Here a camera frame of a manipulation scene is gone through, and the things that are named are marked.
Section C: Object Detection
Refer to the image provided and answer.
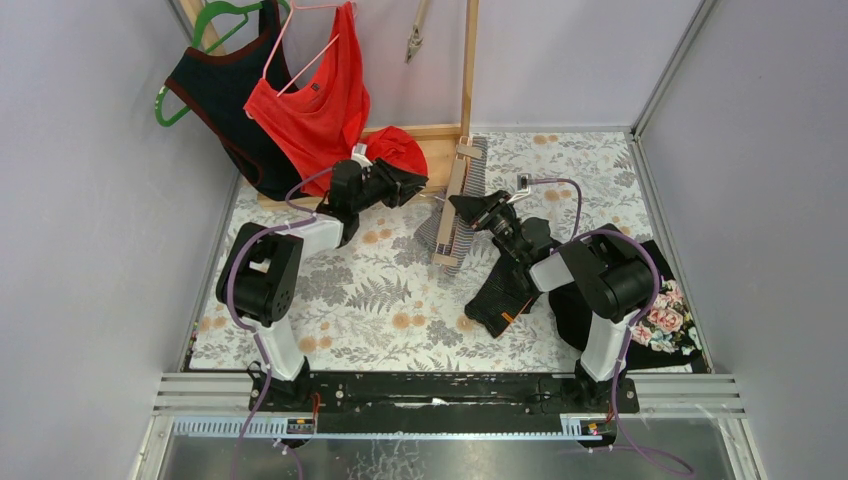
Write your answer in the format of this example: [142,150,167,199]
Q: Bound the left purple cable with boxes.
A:
[225,165,336,480]

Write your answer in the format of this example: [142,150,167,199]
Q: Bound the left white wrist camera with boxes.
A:
[351,143,373,168]

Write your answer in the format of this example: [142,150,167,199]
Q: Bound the green plastic hanger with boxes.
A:
[154,0,293,128]

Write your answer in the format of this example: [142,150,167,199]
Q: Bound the black underwear orange trim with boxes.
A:
[464,238,541,338]

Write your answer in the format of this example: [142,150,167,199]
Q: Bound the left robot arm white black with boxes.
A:
[215,158,428,382]

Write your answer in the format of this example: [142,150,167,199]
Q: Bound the pink wire hanger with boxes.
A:
[262,1,349,96]

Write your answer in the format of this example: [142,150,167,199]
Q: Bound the black floral garment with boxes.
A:
[548,240,703,370]

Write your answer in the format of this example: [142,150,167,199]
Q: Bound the wooden clip hanger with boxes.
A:
[433,136,478,267]

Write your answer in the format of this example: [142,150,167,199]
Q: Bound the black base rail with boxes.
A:
[247,365,640,435]

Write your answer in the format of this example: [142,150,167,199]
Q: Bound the grey striped underwear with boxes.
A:
[414,135,488,276]

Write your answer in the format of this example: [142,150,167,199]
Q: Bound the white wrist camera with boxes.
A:
[507,173,532,204]
[351,143,373,168]

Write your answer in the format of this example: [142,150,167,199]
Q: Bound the floral patterned table mat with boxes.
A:
[192,129,697,374]

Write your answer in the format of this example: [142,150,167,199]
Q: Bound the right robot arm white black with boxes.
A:
[449,190,660,383]

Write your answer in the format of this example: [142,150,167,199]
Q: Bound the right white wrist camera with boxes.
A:
[507,173,532,204]

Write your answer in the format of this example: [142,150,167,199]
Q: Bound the wooden clothes rack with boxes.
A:
[172,1,479,202]

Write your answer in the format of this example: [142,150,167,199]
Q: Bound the dark tank top red trim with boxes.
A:
[164,1,301,201]

